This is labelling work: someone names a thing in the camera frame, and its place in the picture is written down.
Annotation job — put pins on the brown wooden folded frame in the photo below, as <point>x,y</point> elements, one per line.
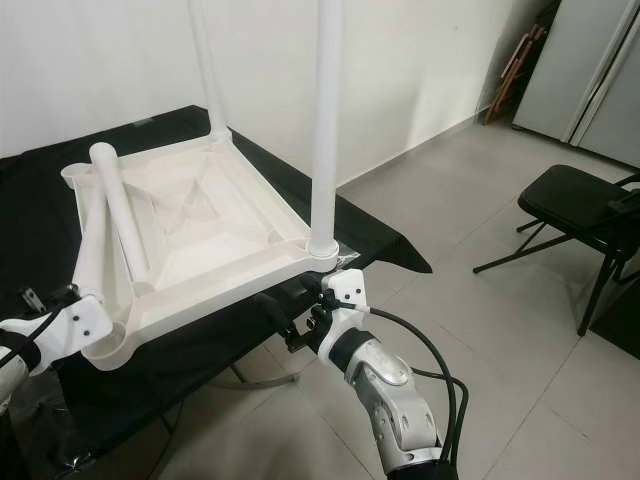
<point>515,75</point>

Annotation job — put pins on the grey curved table foot bar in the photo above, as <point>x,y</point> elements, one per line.
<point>260,382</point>

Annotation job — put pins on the grey tall cabinet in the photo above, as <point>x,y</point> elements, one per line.
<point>580,70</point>

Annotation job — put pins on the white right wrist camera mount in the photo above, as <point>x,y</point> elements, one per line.
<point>345,290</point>

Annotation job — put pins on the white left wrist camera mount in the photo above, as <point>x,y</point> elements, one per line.
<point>80,325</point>

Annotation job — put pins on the shiny clear tape patch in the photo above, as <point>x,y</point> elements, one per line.
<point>350,260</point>

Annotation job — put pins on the black folding chair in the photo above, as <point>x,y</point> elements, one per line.
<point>570,200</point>

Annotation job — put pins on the white plastic children table top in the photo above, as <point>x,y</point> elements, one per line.
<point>220,230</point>

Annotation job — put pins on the black tablecloth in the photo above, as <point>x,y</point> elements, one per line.
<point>30,200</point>

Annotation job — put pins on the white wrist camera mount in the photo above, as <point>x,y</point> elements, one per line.
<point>345,290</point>
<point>80,325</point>

